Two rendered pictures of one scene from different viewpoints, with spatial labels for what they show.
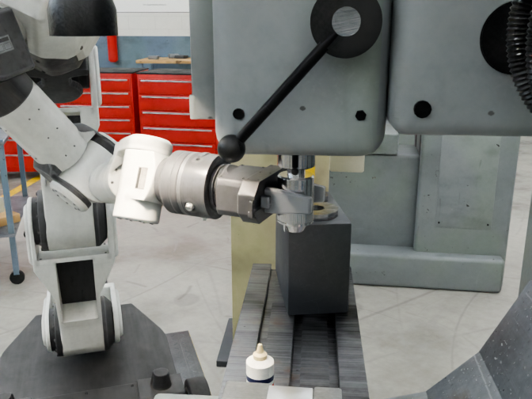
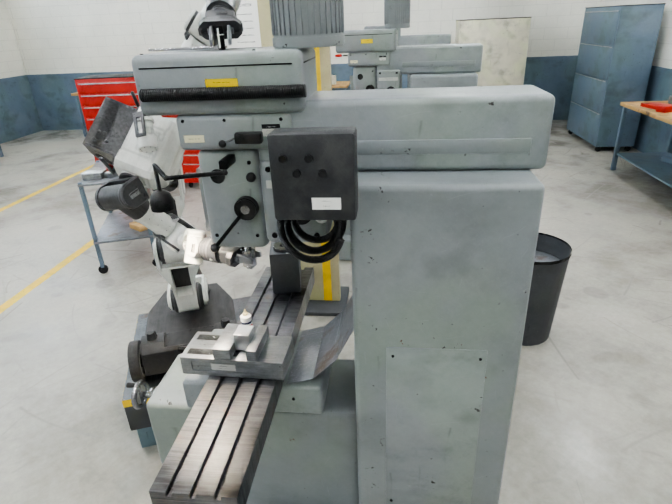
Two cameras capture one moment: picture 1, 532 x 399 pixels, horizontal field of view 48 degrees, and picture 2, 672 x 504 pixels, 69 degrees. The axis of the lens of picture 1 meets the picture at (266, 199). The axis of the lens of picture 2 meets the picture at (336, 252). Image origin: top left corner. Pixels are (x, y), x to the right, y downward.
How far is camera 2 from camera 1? 0.98 m
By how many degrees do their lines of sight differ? 9
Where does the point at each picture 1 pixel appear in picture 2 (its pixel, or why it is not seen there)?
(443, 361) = not seen: hidden behind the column
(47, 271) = (166, 273)
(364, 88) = (257, 226)
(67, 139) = (166, 224)
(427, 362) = not seen: hidden behind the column
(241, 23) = (214, 207)
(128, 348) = (213, 307)
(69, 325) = (180, 298)
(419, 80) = (272, 226)
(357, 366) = (294, 316)
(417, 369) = not seen: hidden behind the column
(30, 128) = (150, 222)
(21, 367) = (159, 318)
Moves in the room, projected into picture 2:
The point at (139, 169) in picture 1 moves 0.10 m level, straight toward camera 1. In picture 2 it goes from (192, 244) to (189, 256)
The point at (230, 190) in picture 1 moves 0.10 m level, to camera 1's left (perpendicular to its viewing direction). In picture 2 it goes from (223, 255) to (194, 255)
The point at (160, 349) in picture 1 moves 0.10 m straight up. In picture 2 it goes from (229, 307) to (226, 291)
